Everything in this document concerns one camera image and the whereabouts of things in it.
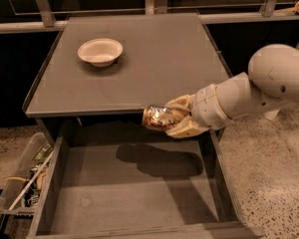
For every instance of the clear plastic storage bin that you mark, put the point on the clear plastic storage bin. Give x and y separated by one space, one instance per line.
21 194

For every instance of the open grey top drawer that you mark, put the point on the open grey top drawer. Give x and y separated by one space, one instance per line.
148 189

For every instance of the white paper bowl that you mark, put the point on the white paper bowl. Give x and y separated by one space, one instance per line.
100 52

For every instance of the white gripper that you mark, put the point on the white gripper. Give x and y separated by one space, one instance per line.
205 107

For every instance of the grey cabinet counter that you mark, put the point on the grey cabinet counter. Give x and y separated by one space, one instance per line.
165 56

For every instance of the orange soda can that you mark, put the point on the orange soda can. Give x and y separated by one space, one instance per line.
162 118

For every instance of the metal railing frame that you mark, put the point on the metal railing frame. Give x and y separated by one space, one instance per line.
26 16

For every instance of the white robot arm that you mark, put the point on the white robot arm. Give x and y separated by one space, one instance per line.
262 62

